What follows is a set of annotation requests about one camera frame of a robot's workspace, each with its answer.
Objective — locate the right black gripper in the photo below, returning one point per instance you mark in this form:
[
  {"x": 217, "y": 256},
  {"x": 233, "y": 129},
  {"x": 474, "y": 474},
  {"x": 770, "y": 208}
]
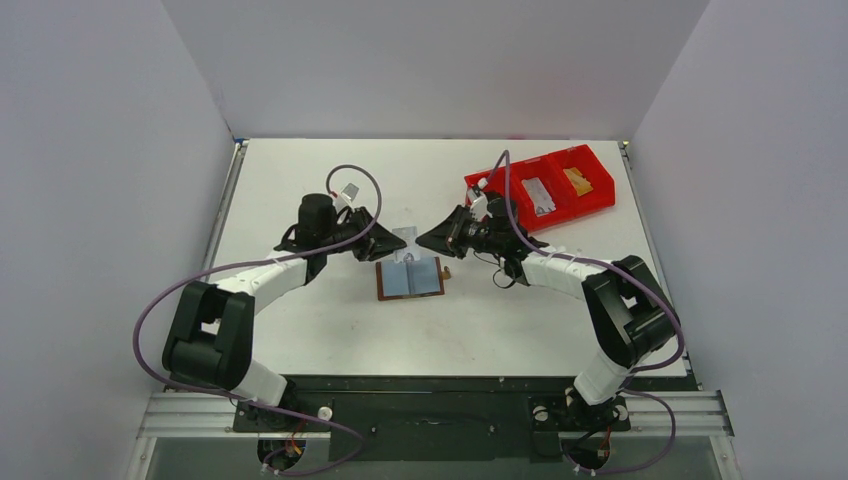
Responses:
[{"x": 454, "y": 232}]

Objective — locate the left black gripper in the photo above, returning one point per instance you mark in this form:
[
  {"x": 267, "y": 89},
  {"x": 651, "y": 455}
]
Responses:
[{"x": 378, "y": 243}]

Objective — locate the brown leather card holder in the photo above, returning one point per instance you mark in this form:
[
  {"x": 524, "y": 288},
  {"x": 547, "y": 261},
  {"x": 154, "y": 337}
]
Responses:
[{"x": 420, "y": 278}]

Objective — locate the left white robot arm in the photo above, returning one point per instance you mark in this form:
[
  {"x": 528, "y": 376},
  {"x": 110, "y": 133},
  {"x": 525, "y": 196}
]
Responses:
[{"x": 210, "y": 342}]

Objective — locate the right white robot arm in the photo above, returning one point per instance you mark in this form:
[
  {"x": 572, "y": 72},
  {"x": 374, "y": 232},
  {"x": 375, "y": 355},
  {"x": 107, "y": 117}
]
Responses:
[{"x": 630, "y": 315}]

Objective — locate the silver card in bin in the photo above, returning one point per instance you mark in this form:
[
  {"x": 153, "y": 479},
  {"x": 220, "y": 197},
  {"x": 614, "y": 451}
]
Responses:
[{"x": 543, "y": 203}]

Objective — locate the gold card in bin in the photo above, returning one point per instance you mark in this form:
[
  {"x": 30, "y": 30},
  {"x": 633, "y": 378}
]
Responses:
[{"x": 580, "y": 183}]

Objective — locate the red left bin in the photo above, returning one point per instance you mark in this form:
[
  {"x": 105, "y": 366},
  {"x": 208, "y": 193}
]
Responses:
[{"x": 497, "y": 185}]

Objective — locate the red bin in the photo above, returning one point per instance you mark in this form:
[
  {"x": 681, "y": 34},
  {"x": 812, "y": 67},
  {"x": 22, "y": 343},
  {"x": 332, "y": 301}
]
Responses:
[
  {"x": 555, "y": 182},
  {"x": 583, "y": 157},
  {"x": 497, "y": 185}
]

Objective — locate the red middle bin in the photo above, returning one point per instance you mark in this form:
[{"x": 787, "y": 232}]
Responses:
[{"x": 555, "y": 182}]

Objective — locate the red right bin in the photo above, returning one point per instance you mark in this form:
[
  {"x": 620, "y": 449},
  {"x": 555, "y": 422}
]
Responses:
[{"x": 583, "y": 157}]

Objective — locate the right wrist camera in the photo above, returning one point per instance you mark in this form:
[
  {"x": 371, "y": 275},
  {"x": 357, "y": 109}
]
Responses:
[{"x": 475, "y": 197}]

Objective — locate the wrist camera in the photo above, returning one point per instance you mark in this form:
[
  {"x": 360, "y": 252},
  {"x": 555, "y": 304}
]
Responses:
[
  {"x": 349, "y": 193},
  {"x": 475, "y": 197}
]

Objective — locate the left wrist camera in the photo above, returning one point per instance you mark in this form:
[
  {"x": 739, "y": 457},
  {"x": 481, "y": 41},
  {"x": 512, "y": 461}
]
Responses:
[{"x": 349, "y": 193}]

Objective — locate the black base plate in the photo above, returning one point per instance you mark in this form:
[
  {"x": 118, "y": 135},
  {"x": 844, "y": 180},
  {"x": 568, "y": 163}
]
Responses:
[{"x": 421, "y": 418}]

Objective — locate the aluminium rail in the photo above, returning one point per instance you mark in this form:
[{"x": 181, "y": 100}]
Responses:
[{"x": 199, "y": 416}]

